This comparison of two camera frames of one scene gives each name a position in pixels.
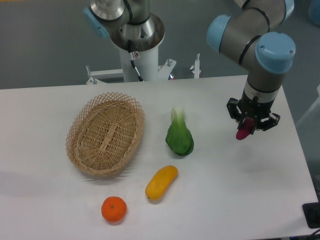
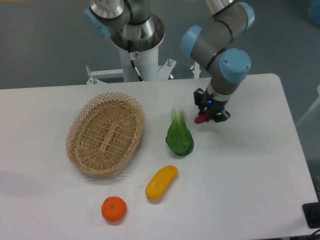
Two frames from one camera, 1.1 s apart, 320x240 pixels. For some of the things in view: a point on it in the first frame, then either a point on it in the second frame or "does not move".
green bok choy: (179, 138) does not move
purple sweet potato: (248, 124) -> (203, 117)
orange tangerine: (114, 209) does not move
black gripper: (255, 110) -> (215, 106)
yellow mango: (160, 181) does not move
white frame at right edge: (315, 104) does not move
